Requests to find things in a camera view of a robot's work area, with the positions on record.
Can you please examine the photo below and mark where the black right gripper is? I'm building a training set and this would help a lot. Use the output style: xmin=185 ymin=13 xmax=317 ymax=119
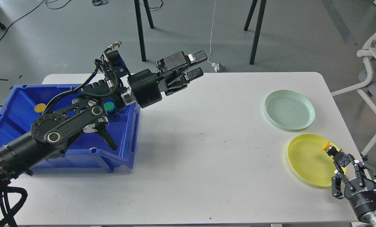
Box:
xmin=331 ymin=154 xmax=376 ymax=227

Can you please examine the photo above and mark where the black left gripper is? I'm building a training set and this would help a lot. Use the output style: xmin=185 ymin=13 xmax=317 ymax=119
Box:
xmin=127 ymin=50 xmax=208 ymax=109

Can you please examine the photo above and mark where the yellow push button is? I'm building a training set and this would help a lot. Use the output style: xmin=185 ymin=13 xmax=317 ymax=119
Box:
xmin=321 ymin=141 xmax=351 ymax=167

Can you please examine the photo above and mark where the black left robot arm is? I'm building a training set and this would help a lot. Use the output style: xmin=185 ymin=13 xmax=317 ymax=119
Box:
xmin=0 ymin=41 xmax=208 ymax=227

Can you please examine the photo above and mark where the yellow plate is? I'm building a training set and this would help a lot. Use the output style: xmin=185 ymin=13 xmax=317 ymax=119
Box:
xmin=287 ymin=134 xmax=336 ymax=187

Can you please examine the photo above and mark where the green push button right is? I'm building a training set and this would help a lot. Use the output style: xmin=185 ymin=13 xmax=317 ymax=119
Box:
xmin=103 ymin=102 xmax=120 ymax=122

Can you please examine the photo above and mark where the pale green plate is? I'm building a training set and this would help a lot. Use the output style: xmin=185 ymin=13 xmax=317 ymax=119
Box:
xmin=264 ymin=90 xmax=315 ymax=131

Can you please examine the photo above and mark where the yellow button in bin corner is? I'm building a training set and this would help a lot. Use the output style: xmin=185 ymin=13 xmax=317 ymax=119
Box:
xmin=34 ymin=103 xmax=47 ymax=114

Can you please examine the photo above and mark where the black table leg left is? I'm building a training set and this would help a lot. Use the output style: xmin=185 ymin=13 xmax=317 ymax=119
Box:
xmin=134 ymin=0 xmax=154 ymax=62

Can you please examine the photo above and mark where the black table leg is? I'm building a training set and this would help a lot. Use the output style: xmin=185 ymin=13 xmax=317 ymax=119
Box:
xmin=134 ymin=0 xmax=154 ymax=62
xmin=244 ymin=0 xmax=267 ymax=65

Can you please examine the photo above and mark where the black table leg right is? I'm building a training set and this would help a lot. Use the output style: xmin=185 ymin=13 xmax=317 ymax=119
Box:
xmin=244 ymin=0 xmax=267 ymax=65

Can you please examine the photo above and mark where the blue plastic bin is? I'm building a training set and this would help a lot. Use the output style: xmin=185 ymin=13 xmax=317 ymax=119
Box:
xmin=0 ymin=84 xmax=141 ymax=173

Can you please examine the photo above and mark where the white cable with plug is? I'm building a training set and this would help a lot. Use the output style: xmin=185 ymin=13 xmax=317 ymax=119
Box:
xmin=207 ymin=0 xmax=226 ymax=73

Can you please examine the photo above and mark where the black floor cable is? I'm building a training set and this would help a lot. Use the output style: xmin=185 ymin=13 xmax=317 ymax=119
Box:
xmin=0 ymin=0 xmax=72 ymax=51

